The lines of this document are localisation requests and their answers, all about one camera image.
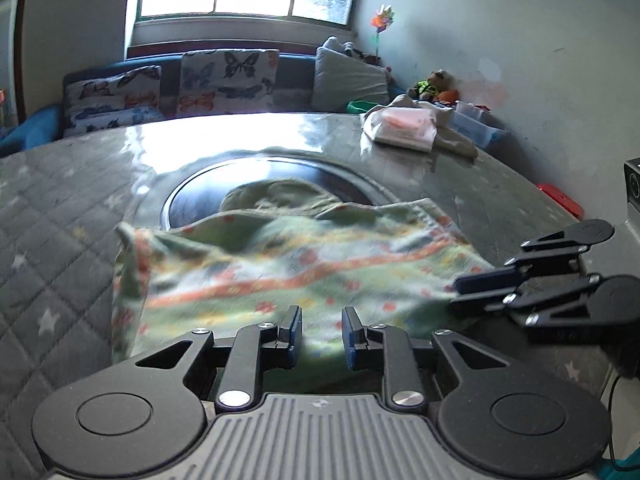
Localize plastic bag of pink clothes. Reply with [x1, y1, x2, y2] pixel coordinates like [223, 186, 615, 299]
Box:
[360, 105, 440, 154]

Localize cream cloth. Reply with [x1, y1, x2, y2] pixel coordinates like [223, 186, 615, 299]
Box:
[389, 93, 479, 160]

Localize black cable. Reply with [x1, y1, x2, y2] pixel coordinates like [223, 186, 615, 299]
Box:
[607, 374, 624, 464]

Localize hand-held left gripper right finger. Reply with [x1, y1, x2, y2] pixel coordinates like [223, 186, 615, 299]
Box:
[341, 306, 508, 413]

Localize red plastic stool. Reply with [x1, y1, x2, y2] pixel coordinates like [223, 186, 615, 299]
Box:
[537, 183, 584, 219]

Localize black round cooktop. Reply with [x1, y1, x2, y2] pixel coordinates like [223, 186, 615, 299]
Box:
[159, 156, 392, 242]

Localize grey quilted table cover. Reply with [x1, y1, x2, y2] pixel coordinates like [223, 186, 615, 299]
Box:
[0, 111, 640, 480]

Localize grey cushion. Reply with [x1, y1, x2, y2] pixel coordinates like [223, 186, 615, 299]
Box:
[312, 47, 391, 111]

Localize clear plastic storage box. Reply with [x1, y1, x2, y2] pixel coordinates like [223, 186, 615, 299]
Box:
[447, 99, 511, 150]

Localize colourful pinwheel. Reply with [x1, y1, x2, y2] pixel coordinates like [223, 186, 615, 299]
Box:
[369, 4, 396, 59]

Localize green patterned garment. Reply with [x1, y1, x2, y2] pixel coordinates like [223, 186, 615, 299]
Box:
[112, 178, 494, 392]

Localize blue sofa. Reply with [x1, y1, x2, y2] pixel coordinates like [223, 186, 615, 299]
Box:
[0, 52, 402, 157]

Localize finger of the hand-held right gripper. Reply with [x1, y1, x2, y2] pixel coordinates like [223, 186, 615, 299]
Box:
[450, 274, 640, 345]
[455, 227, 583, 296]

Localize large butterfly print cushion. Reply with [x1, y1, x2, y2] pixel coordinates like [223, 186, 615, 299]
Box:
[175, 49, 280, 120]

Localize pale cloth bundle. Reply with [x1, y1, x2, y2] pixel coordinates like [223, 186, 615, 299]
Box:
[322, 35, 382, 64]

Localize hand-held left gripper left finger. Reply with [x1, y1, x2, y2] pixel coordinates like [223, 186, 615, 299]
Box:
[135, 306, 303, 411]

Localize teddy bear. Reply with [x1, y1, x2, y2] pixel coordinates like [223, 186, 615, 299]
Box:
[407, 69, 451, 101]

